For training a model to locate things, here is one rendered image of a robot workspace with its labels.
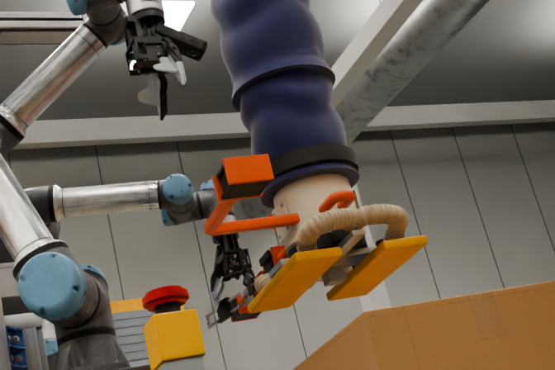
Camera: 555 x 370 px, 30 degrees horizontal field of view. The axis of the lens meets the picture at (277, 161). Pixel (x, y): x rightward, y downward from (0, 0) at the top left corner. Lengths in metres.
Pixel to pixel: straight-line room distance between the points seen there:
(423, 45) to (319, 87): 7.67
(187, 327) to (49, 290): 0.49
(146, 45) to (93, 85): 10.05
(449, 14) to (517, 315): 7.92
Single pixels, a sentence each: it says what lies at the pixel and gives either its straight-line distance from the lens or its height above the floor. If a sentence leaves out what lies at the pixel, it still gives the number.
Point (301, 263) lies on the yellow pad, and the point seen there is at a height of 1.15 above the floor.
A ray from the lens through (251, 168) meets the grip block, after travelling 1.83.
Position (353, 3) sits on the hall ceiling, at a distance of 11.77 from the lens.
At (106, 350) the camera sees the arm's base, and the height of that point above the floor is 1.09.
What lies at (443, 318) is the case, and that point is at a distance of 1.64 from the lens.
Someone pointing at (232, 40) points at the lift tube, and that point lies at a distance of 2.32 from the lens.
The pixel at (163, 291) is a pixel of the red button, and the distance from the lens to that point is 1.53.
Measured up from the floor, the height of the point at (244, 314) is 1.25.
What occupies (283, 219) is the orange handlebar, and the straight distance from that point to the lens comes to 2.14.
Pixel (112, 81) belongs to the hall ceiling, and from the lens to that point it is 12.14.
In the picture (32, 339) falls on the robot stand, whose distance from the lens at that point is 2.30.
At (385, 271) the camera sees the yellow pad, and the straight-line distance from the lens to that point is 2.23.
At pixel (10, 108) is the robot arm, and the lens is 2.29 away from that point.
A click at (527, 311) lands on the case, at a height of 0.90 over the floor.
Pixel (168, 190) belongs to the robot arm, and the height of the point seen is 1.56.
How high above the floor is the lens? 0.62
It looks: 21 degrees up
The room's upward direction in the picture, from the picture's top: 14 degrees counter-clockwise
